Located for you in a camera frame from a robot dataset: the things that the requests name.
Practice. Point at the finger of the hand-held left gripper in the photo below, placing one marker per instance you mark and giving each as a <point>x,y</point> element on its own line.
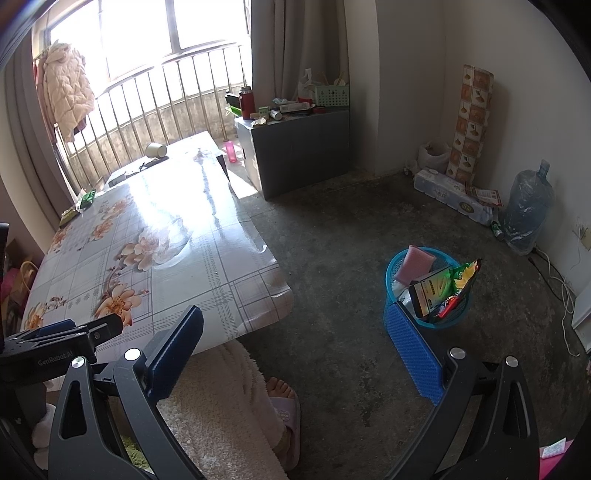
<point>55,326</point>
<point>108,327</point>

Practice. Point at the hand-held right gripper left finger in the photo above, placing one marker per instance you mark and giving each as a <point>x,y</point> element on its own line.
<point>175,350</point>

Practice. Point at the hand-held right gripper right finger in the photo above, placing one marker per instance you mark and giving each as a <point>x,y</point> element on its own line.
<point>415,355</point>

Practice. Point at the blue plastic mesh basket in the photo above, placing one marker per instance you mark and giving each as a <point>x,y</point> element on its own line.
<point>390,300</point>

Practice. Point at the red snack packet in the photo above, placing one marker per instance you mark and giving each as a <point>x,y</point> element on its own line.
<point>450,304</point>

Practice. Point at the pink knitted sponge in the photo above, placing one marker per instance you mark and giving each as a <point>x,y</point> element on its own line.
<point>411,267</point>

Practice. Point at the green chip bag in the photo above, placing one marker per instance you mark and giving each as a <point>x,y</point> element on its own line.
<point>466,277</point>

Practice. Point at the woven yellow basket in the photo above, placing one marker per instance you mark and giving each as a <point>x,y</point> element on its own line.
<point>23,288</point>

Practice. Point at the colourful bag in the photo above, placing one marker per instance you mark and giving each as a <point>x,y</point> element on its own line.
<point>7,286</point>

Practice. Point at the low table, floral cloth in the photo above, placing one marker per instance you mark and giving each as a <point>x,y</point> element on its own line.
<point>184,258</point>

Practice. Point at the green white fluffy cloth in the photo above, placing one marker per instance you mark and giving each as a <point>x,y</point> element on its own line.
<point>134,450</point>

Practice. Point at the person's foot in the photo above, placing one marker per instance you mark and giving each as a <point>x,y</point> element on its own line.
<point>279,387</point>

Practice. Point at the yellow green snack packet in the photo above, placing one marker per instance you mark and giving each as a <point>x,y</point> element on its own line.
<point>69,216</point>

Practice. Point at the small green can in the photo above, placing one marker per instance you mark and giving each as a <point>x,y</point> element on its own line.
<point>497,230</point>

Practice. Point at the toilet paper pack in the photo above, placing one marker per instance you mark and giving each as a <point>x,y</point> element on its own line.
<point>450,194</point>

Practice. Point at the white box appliance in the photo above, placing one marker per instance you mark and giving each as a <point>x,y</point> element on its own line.
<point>582,323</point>

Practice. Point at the red printed packet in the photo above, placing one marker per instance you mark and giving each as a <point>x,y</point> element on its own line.
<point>485,197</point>

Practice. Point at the white cup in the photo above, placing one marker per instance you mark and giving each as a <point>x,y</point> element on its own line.
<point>156,150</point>

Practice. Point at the large clear water bottle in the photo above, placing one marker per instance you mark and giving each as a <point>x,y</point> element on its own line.
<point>526,207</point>

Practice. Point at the white plastic bag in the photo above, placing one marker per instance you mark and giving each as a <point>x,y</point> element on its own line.
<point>434,159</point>
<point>307,87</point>

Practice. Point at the pink plastic bottle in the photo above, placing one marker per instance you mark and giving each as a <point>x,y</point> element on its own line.
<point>231,152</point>

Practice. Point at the beige curtain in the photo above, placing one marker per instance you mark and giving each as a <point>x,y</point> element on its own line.
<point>27,115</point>
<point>295,41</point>

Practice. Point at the grey cabinet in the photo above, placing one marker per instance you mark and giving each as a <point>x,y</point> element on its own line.
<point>300,152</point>

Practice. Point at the pink puffer jacket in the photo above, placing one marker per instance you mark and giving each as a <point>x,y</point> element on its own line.
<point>64,92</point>

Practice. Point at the patterned rolled mat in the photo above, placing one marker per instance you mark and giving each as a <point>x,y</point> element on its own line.
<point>471,124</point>

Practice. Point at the small white bottle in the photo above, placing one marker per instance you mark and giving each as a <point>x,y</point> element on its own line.
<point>276,115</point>

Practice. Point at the red thermos bottle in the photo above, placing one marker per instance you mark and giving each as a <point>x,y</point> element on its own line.
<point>247,104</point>

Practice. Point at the white flat box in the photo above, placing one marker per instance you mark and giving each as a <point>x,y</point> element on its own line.
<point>293,107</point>

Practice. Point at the green plastic storage basket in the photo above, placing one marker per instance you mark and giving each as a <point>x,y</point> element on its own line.
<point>332,97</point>

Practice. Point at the metal window railing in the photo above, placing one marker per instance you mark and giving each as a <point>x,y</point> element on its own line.
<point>198,50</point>

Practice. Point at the window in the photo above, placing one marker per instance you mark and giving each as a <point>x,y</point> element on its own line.
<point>173,27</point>

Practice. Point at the wall socket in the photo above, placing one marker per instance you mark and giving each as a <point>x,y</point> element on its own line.
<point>584,235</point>

